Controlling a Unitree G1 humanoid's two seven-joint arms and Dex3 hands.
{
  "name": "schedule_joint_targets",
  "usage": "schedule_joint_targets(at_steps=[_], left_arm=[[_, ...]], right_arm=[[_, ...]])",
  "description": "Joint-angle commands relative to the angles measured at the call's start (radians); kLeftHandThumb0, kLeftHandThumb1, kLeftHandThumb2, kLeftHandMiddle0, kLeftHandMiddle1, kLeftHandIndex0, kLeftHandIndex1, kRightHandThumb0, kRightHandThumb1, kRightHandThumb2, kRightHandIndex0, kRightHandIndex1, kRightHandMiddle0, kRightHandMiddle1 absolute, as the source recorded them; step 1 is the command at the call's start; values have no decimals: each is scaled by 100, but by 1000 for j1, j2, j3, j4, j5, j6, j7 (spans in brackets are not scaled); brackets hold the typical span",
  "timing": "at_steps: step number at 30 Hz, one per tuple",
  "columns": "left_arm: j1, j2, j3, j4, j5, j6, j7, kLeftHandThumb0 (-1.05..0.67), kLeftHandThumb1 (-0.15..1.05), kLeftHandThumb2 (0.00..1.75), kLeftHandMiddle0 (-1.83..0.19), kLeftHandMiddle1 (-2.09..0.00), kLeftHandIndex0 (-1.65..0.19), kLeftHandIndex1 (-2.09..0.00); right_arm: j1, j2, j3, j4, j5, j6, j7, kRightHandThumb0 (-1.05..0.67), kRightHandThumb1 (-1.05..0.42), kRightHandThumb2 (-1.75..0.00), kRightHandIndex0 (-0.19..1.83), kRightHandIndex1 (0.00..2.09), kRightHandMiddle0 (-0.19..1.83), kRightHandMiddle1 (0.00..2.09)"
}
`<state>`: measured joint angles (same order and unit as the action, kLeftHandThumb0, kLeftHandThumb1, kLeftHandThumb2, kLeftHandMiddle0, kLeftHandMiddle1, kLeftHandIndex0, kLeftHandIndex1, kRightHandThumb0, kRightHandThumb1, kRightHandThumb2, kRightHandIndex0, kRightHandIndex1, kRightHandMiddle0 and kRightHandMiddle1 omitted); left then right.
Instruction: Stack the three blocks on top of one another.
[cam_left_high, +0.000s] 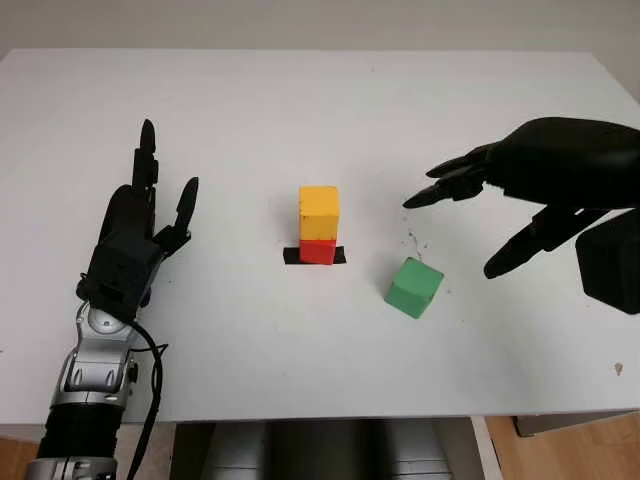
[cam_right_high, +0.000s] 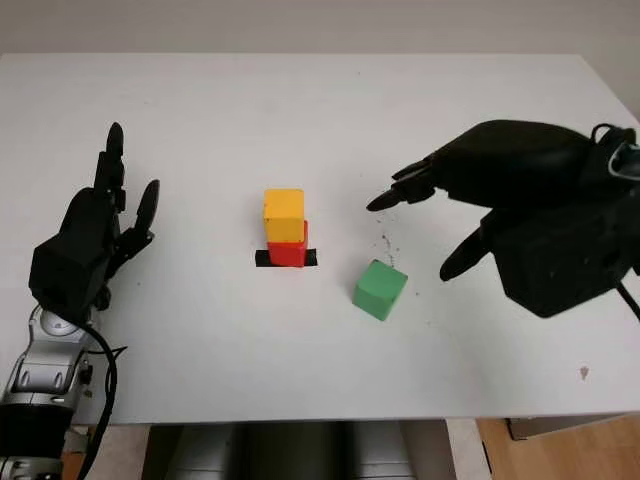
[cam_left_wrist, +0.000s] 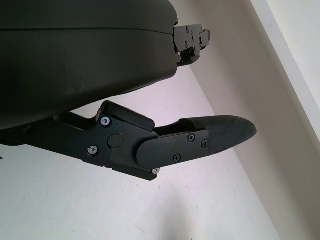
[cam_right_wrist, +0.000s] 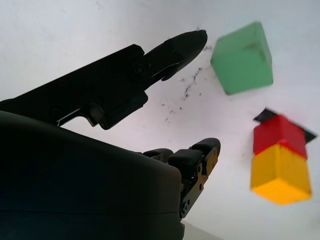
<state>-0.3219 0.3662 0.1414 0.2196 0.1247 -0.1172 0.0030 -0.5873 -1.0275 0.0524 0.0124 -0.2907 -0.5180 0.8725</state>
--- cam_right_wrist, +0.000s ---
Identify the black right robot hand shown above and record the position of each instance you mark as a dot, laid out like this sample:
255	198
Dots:
87	187

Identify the yellow cube block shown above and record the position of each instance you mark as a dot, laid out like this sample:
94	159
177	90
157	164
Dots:
280	175

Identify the red cube block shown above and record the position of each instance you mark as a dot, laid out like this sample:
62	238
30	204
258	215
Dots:
280	132

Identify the black tape strip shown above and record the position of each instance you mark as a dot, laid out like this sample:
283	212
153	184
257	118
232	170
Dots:
265	115

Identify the green cube block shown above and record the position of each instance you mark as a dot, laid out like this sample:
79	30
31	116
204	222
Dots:
241	60

